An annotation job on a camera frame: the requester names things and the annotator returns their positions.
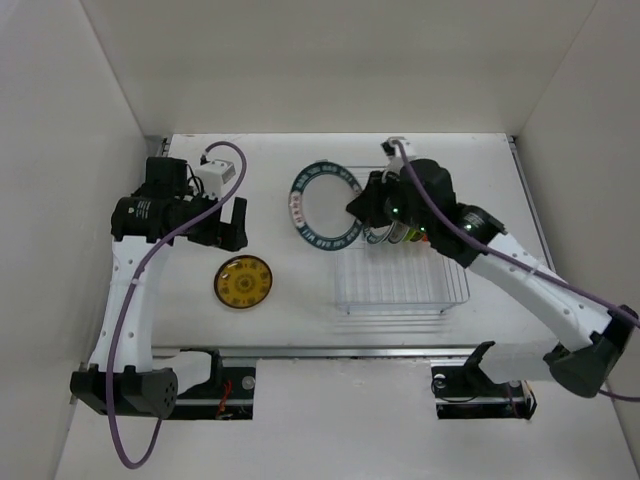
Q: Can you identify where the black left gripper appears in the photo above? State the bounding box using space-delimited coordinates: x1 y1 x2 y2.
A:
176 185 247 252

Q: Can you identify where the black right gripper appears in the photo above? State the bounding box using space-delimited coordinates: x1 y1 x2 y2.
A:
345 168 432 235

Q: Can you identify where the yellow patterned plate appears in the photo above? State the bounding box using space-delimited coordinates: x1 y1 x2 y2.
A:
212 255 274 310

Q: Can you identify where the white plate orange sunburst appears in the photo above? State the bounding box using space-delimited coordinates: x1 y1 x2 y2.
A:
387 223 406 244

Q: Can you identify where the lime green plate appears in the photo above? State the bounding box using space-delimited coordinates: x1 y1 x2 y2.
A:
403 228 415 242

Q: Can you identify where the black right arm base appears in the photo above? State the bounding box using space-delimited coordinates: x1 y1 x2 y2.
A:
430 341 538 421

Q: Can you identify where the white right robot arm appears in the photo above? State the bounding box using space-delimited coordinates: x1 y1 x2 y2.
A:
346 159 633 398

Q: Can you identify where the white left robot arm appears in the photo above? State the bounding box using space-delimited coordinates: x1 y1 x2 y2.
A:
70 157 248 419

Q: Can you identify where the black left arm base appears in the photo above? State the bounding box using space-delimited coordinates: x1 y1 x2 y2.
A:
168 361 256 421

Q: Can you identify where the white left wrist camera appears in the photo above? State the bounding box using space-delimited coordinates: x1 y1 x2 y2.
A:
194 159 236 198

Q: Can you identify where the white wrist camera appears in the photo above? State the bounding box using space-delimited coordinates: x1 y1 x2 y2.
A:
194 159 236 198
381 136 417 161

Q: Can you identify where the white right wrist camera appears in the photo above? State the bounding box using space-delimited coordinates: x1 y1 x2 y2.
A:
381 136 417 161

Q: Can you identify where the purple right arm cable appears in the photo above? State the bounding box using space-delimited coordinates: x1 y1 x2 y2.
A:
391 139 640 402

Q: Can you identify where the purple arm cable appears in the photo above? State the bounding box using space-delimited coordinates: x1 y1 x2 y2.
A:
104 140 251 470
391 139 640 402

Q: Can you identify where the white wire dish rack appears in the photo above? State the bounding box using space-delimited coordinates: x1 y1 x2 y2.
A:
331 162 472 315

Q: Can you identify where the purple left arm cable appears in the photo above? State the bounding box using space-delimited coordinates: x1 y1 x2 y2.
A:
104 140 251 470

